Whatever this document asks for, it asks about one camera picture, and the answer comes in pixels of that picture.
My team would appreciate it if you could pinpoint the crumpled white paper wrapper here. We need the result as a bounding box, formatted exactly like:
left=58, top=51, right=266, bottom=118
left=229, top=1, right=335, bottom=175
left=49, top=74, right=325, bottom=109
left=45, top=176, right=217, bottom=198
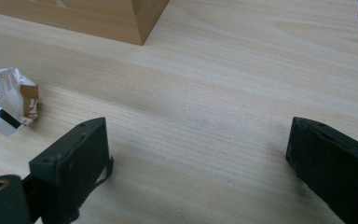
left=0, top=67, right=40, bottom=137

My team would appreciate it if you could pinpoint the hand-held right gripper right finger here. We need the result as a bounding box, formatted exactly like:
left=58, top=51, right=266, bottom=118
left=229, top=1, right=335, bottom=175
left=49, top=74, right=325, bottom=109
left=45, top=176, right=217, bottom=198
left=284, top=117, right=358, bottom=224

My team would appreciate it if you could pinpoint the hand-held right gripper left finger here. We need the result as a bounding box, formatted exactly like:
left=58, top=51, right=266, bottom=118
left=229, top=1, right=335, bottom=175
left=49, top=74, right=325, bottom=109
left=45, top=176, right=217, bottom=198
left=21, top=117, right=115, bottom=224

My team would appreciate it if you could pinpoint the wooden box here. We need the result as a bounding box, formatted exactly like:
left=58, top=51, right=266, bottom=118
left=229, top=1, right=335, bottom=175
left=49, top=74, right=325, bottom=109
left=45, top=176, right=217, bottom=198
left=0, top=0, right=171, bottom=47

